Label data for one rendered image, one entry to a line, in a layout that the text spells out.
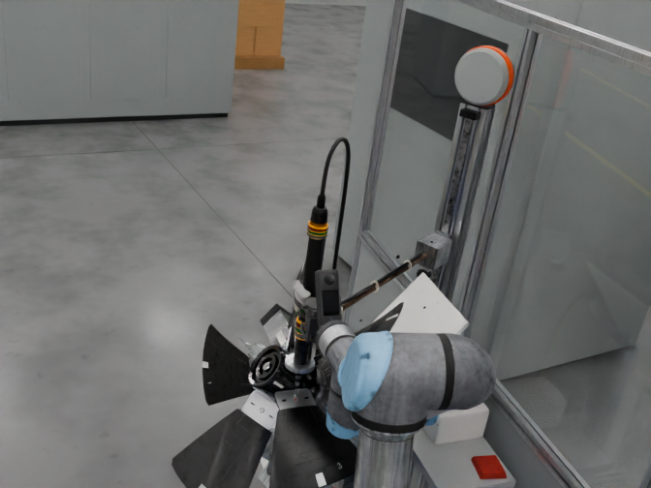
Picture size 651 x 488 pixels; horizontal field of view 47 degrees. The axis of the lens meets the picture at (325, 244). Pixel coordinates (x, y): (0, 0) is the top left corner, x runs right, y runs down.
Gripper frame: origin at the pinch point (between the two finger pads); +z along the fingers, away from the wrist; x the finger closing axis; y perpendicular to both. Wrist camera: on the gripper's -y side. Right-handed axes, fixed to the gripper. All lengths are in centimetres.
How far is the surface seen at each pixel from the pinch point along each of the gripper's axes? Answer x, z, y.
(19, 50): -69, 549, 86
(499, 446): 70, 5, 65
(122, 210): -3, 366, 152
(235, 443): -13.0, -0.2, 45.1
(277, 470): -9.3, -20.9, 35.1
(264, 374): -5.6, 5.3, 29.1
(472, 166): 58, 34, -14
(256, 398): -7.2, 5.5, 36.4
